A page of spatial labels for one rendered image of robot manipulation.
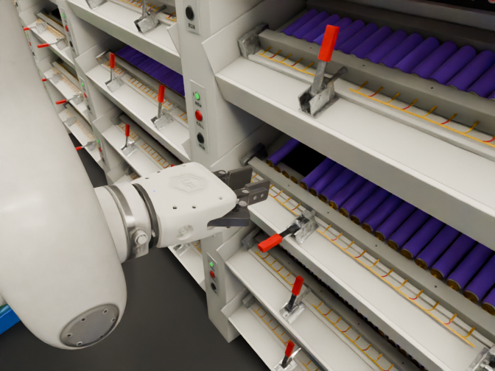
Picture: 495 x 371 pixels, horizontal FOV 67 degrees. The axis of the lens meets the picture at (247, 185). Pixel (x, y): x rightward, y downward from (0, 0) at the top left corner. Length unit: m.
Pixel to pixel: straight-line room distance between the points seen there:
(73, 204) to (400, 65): 0.35
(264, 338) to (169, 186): 0.56
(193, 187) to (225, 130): 0.20
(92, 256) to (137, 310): 0.86
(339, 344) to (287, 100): 0.41
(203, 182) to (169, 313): 0.71
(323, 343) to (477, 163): 0.42
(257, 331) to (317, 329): 0.25
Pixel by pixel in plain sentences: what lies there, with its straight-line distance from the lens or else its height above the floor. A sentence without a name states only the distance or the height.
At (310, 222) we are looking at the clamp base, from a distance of 0.55.
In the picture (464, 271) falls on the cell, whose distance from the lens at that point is 0.51.
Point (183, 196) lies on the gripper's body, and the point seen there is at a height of 0.65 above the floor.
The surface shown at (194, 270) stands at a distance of 1.04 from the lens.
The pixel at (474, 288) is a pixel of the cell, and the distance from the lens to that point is 0.50.
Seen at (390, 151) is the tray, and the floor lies 0.72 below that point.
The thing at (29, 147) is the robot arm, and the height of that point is 0.78.
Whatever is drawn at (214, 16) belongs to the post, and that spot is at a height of 0.79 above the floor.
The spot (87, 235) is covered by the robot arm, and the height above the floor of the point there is 0.73.
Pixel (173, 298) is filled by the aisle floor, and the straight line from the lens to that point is 1.15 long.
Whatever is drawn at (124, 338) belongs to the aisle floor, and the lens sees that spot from 1.11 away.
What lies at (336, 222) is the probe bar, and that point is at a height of 0.56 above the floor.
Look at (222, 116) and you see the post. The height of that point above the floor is 0.64.
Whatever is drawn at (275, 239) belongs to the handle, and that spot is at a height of 0.54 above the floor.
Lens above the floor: 0.91
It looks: 37 degrees down
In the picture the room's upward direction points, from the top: straight up
